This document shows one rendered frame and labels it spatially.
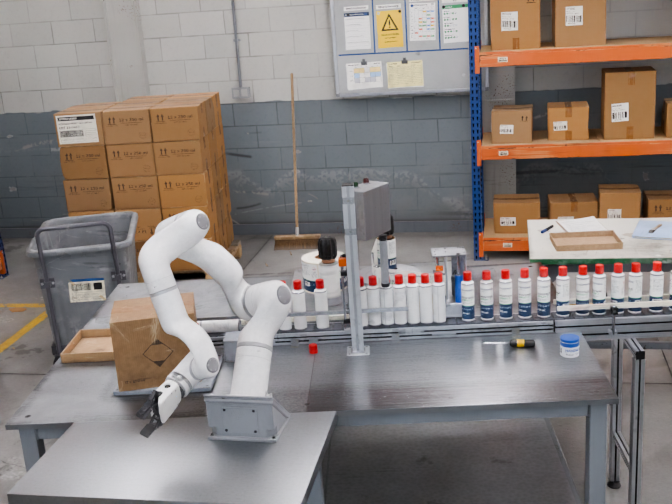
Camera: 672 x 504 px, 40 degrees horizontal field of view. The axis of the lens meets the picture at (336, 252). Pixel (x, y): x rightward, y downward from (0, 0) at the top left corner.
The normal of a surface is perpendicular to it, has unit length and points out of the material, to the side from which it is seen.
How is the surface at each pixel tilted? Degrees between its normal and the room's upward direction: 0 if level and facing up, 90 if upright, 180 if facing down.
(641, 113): 90
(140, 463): 0
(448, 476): 0
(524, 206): 89
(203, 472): 0
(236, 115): 90
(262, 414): 90
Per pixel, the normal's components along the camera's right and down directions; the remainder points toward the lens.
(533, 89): -0.18, 0.30
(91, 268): 0.15, 0.33
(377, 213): 0.80, 0.12
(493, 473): -0.07, -0.96
